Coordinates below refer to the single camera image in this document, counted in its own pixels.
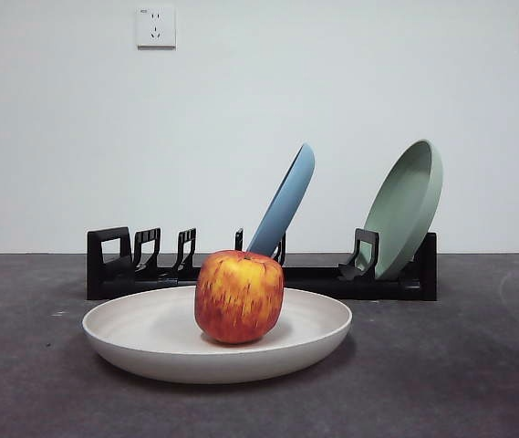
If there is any red and yellow apple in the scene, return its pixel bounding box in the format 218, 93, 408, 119
193, 248, 285, 345

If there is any pale cream yellow plate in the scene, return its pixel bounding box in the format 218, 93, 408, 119
81, 285, 354, 385

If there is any blue plate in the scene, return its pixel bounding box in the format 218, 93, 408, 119
245, 141, 317, 259

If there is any black plastic plate rack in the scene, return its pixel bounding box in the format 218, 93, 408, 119
86, 225, 439, 302

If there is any green plate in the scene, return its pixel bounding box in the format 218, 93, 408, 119
360, 138, 445, 281

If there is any white wall socket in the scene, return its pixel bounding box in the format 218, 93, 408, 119
136, 5, 178, 50

